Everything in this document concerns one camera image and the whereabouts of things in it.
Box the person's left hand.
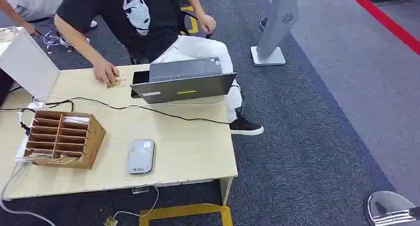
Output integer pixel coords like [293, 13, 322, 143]
[198, 13, 217, 34]

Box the person's right hand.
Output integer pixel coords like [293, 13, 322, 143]
[93, 58, 121, 87]

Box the white cards stack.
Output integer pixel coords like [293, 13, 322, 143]
[63, 115, 91, 124]

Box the black phone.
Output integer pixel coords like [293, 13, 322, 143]
[131, 70, 151, 99]

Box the person in black shirt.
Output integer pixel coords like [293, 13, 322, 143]
[54, 0, 265, 136]

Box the grey laptop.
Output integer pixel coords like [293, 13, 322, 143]
[130, 57, 237, 105]

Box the grey kiosk stand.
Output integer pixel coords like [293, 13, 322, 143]
[251, 0, 300, 67]

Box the wooden card box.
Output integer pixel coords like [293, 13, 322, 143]
[23, 110, 107, 170]

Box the white power adapter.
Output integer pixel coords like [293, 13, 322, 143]
[27, 101, 47, 111]

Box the white board panel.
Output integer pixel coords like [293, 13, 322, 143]
[0, 27, 61, 103]

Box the grey flat router device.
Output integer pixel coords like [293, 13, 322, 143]
[126, 139, 156, 175]

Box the printed cards stack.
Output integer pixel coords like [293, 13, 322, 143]
[47, 155, 82, 166]

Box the person in grey shorts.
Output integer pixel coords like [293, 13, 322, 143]
[0, 0, 99, 37]

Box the clear plastic bag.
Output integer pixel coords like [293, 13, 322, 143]
[0, 26, 20, 43]

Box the pale wooden desk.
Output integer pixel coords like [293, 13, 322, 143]
[0, 63, 239, 206]

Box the white cable bundle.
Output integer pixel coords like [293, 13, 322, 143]
[43, 29, 74, 55]

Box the short black cable with plug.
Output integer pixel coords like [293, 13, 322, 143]
[19, 108, 36, 134]

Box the long black cable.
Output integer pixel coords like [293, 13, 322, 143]
[0, 97, 231, 125]

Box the white cable under desk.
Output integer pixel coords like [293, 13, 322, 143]
[112, 185, 160, 219]

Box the yellow floor tape frame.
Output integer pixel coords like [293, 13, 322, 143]
[139, 203, 234, 226]

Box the grey thick cable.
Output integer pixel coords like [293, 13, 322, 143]
[0, 164, 57, 226]

